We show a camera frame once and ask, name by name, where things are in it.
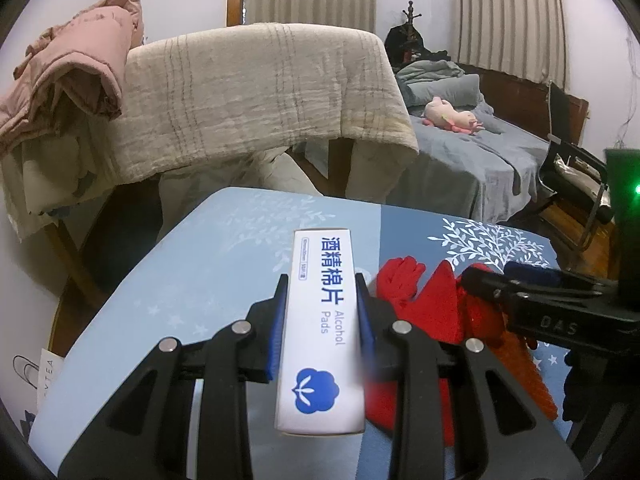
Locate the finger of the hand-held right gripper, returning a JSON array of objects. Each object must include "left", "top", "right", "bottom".
[
  {"left": 502, "top": 260, "right": 618, "bottom": 293},
  {"left": 459, "top": 266, "right": 531, "bottom": 311}
]

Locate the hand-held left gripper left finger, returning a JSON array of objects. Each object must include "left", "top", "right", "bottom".
[{"left": 57, "top": 274, "right": 292, "bottom": 480}]

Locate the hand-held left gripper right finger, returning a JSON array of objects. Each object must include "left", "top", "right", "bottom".
[{"left": 354, "top": 271, "right": 586, "bottom": 480}]

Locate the white box with blue print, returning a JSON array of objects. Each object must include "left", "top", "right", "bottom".
[{"left": 274, "top": 228, "right": 367, "bottom": 436}]

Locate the blue printed tablecloth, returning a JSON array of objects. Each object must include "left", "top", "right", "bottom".
[{"left": 29, "top": 187, "right": 588, "bottom": 480}]

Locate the silver cushion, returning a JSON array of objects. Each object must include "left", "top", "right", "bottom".
[{"left": 552, "top": 157, "right": 608, "bottom": 186}]

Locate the bed with grey sheet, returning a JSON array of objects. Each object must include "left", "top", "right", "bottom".
[{"left": 345, "top": 100, "right": 556, "bottom": 226}]

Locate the pink plush toy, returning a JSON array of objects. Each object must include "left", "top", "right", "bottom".
[{"left": 421, "top": 96, "right": 482, "bottom": 133}]

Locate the wooden headboard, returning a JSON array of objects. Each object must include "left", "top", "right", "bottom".
[{"left": 450, "top": 62, "right": 590, "bottom": 143}]

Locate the grey crumpled duvet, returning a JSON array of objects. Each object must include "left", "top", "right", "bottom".
[{"left": 395, "top": 59, "right": 486, "bottom": 107}]

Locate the white paper bag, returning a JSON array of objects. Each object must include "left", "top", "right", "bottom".
[{"left": 10, "top": 350, "right": 66, "bottom": 441}]

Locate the black hanging garment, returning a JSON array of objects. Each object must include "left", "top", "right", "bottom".
[{"left": 385, "top": 24, "right": 448, "bottom": 68}]

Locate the beige striped blanket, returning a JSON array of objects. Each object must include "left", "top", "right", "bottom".
[{"left": 107, "top": 22, "right": 420, "bottom": 186}]

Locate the pale printed sheet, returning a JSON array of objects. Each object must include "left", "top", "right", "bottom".
[{"left": 0, "top": 125, "right": 326, "bottom": 236}]

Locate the wooden coat rack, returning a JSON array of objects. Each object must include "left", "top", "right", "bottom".
[{"left": 400, "top": 0, "right": 426, "bottom": 28}]

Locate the pink padded jacket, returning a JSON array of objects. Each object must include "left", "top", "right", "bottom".
[{"left": 0, "top": 0, "right": 145, "bottom": 158}]

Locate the black chair with chrome frame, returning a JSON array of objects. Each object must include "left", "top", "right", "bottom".
[{"left": 537, "top": 82, "right": 616, "bottom": 253}]

